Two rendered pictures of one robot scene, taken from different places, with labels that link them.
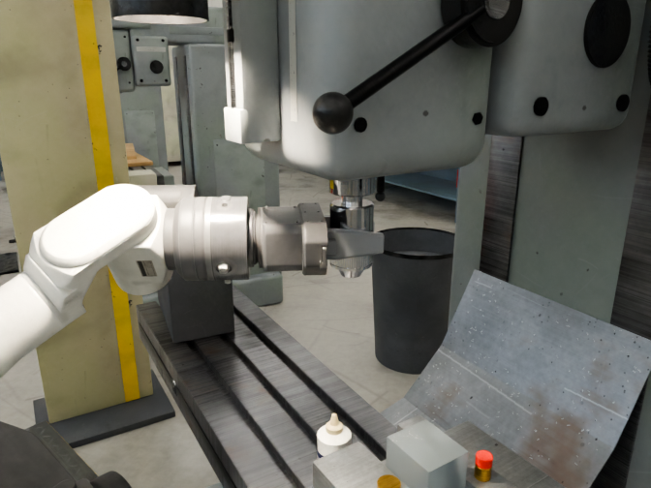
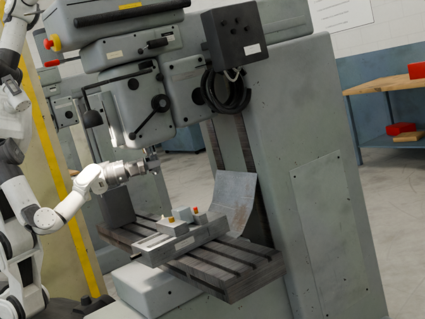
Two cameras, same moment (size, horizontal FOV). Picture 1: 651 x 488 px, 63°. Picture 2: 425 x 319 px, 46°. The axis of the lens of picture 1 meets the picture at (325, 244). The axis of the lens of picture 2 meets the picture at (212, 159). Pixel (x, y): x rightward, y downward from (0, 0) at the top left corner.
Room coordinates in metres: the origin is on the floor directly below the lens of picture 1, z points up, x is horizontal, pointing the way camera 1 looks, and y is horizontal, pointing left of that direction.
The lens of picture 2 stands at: (-1.39, -0.30, 1.55)
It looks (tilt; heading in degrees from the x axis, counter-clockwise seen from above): 11 degrees down; 1
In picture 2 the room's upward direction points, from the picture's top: 15 degrees counter-clockwise
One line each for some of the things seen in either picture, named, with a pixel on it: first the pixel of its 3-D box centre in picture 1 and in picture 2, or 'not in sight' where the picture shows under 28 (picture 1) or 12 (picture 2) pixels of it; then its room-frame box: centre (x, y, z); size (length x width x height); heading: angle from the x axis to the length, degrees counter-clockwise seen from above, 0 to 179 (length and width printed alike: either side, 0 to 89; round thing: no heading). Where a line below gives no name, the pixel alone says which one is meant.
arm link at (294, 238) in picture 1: (266, 239); (130, 169); (0.55, 0.06, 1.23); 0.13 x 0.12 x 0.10; 6
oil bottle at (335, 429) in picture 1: (333, 453); not in sight; (0.53, -0.01, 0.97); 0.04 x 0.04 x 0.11
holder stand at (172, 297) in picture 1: (190, 271); (114, 202); (1.03, 0.28, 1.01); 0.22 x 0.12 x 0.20; 24
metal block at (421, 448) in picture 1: (425, 469); (182, 215); (0.44, -0.10, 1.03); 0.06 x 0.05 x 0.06; 33
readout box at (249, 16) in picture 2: not in sight; (236, 35); (0.42, -0.46, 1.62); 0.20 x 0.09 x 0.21; 121
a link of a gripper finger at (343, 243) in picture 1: (354, 244); (152, 164); (0.52, -0.03, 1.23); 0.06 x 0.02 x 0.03; 96
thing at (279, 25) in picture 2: not in sight; (227, 32); (0.81, -0.46, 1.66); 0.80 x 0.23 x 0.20; 121
